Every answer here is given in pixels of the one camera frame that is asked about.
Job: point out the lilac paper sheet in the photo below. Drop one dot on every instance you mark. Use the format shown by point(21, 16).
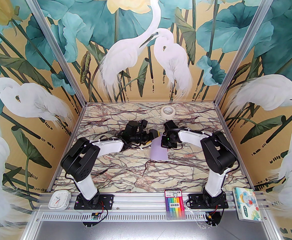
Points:
point(158, 154)

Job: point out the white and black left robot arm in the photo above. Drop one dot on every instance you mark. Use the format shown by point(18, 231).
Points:
point(85, 184)

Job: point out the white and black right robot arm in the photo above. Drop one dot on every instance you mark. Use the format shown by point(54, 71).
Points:
point(216, 181)

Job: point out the white square alarm clock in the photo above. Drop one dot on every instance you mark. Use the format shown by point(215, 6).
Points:
point(59, 200)

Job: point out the white masking tape roll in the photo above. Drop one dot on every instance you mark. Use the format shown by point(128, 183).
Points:
point(168, 115)

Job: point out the coloured marker pen pack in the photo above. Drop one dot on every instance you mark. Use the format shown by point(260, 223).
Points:
point(175, 205)

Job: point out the yellow power connector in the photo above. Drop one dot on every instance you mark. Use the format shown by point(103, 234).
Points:
point(210, 217)

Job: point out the small green circuit board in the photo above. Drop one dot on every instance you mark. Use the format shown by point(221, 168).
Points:
point(94, 216)

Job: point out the cartoon printed tissue pack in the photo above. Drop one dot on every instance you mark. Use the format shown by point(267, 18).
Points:
point(247, 205)

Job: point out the aluminium table side rail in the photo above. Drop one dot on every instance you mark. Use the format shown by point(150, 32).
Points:
point(223, 124)
point(77, 124)

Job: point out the aluminium frame rail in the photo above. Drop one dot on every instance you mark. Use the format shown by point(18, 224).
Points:
point(140, 200)

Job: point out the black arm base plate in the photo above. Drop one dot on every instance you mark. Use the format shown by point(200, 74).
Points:
point(108, 199)
point(193, 200)

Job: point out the black mounting bracket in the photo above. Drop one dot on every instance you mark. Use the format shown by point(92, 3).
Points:
point(216, 222)

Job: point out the aluminium frame post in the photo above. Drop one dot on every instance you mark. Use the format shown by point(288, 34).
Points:
point(245, 44)
point(55, 44)

